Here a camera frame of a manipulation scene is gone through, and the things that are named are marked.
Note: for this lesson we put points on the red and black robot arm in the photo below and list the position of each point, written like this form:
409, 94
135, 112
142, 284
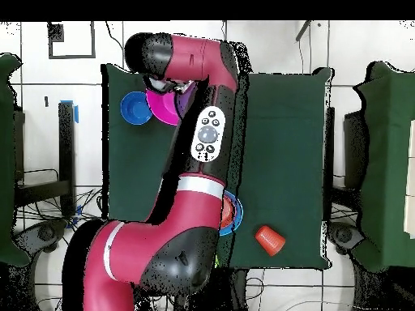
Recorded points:
181, 210

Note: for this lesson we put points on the large purple plastic bowl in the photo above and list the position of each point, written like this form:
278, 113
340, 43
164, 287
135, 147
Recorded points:
184, 98

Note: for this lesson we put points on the orange plastic bowl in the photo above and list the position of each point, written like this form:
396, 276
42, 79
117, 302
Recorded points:
227, 213

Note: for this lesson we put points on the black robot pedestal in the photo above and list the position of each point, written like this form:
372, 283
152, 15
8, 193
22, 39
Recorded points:
227, 291

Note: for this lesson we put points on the white box stack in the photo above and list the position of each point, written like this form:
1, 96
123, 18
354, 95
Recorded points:
411, 194

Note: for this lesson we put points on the black metal stand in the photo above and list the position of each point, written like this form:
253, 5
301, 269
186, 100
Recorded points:
66, 145

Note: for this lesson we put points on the orange plastic cup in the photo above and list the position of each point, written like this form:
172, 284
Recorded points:
270, 241

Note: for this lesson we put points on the large light blue bowl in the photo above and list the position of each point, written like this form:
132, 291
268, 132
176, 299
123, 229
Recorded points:
239, 212

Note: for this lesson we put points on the dark green tablecloth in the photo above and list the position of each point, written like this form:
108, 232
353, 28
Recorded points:
282, 162

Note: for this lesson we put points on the large pink plastic bowl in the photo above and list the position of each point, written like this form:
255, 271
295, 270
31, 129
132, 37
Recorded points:
162, 107

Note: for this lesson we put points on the small dark blue bowl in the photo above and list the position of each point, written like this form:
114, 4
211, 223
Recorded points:
134, 108

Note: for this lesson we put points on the green cloth side table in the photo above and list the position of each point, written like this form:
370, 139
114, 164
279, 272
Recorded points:
389, 162
6, 162

